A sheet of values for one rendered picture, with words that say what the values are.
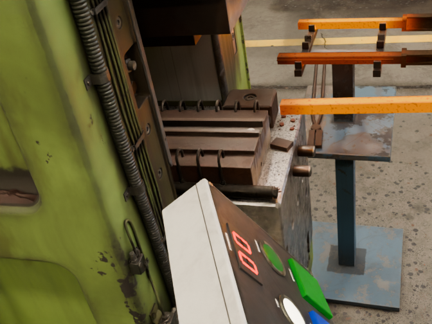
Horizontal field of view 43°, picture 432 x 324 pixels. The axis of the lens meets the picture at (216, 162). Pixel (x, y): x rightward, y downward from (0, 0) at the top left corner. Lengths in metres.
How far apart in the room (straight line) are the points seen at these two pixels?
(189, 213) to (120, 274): 0.26
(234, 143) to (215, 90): 0.31
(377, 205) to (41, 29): 1.97
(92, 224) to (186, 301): 0.29
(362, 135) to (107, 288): 0.99
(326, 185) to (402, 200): 0.34
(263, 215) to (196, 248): 0.48
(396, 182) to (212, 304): 2.06
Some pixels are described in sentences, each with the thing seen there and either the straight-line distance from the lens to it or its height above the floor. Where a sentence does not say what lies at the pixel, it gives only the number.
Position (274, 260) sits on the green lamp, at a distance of 0.77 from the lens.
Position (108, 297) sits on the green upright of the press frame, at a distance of 1.01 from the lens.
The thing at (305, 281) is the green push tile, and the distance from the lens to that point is 0.82.
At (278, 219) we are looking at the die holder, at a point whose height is 0.88.
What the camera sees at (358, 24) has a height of 0.94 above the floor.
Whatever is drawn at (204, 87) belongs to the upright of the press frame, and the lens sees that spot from 1.46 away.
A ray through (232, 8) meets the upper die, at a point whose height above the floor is 1.30.
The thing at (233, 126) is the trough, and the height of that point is 0.99.
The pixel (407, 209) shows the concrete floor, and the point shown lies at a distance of 2.47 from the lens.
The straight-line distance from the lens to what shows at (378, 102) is 1.13.
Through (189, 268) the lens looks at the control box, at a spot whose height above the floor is 1.18.
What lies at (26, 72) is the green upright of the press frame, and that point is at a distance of 0.75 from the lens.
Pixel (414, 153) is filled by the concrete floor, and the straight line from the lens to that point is 2.79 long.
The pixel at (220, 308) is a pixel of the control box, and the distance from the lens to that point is 0.60.
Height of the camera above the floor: 1.65
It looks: 36 degrees down
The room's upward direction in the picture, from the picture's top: 11 degrees counter-clockwise
